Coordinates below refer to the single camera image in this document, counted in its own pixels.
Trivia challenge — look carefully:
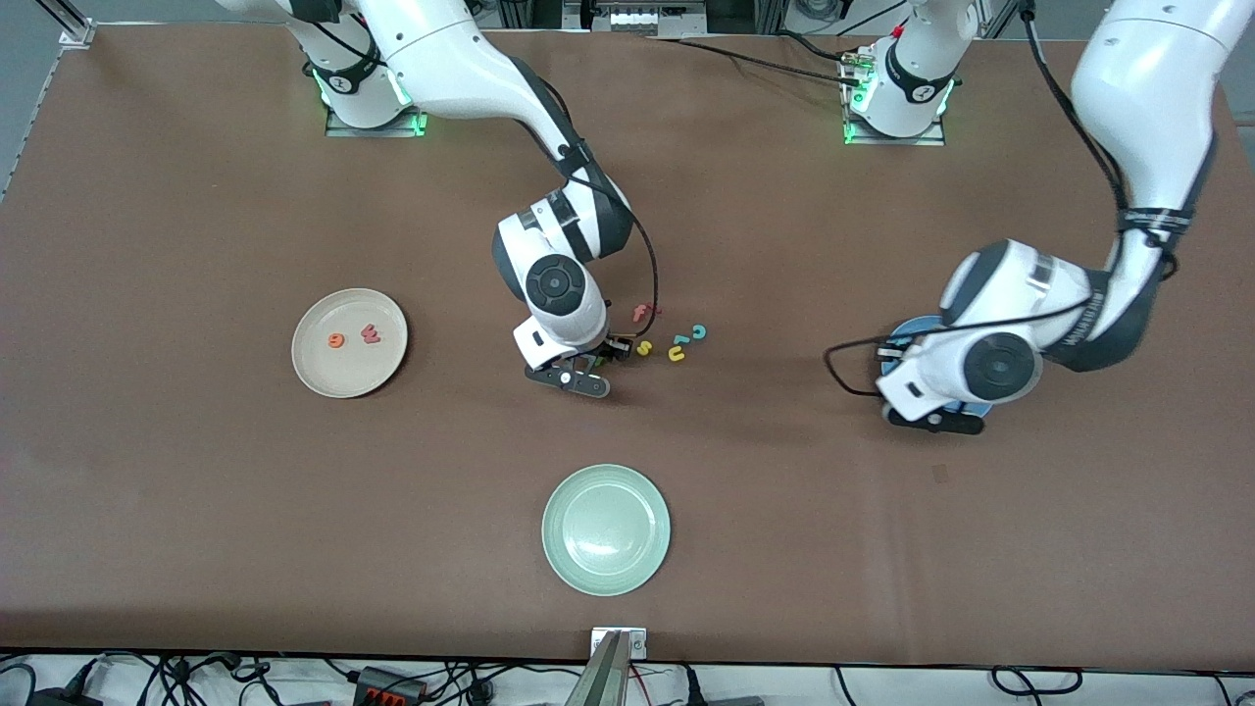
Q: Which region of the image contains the blue plate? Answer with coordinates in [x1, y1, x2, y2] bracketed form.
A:
[880, 316, 996, 425]

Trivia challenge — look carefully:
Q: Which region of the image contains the pale green plate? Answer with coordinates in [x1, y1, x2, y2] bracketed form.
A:
[541, 464, 672, 597]

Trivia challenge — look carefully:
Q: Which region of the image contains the beige brown plate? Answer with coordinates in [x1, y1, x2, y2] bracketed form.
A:
[291, 287, 409, 399]

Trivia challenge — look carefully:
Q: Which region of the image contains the grey electrical box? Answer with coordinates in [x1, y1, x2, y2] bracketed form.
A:
[588, 0, 707, 38]

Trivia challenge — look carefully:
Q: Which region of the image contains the black and orange power strip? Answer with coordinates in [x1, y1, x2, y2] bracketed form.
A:
[355, 667, 428, 705]

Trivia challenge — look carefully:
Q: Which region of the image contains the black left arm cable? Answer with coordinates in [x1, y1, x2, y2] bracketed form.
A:
[824, 0, 1178, 398]

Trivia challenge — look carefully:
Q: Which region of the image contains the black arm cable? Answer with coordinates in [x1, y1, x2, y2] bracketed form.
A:
[510, 54, 660, 346]
[824, 0, 1178, 398]

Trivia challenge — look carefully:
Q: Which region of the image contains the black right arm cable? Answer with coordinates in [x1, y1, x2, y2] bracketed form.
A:
[510, 54, 660, 346]

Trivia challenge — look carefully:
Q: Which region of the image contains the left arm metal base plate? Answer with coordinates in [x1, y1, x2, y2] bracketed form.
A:
[843, 49, 948, 148]

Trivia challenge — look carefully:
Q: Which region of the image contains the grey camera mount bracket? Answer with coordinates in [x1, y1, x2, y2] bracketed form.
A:
[591, 628, 648, 660]

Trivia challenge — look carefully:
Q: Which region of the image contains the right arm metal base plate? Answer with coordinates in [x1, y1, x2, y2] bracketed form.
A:
[326, 98, 430, 138]

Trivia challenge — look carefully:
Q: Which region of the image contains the short black table cable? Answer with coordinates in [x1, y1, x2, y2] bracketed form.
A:
[775, 29, 854, 62]

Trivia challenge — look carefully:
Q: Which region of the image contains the long black table cable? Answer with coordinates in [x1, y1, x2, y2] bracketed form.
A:
[647, 34, 866, 87]

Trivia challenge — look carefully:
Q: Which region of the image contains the aluminium camera mount bar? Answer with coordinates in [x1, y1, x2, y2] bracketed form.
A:
[564, 632, 630, 706]

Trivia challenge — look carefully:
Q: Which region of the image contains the black floor cable loop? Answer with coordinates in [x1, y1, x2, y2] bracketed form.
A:
[990, 667, 1084, 697]

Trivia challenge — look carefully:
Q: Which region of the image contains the aluminium frame corner post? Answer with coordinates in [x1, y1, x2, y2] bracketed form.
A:
[39, 0, 97, 48]

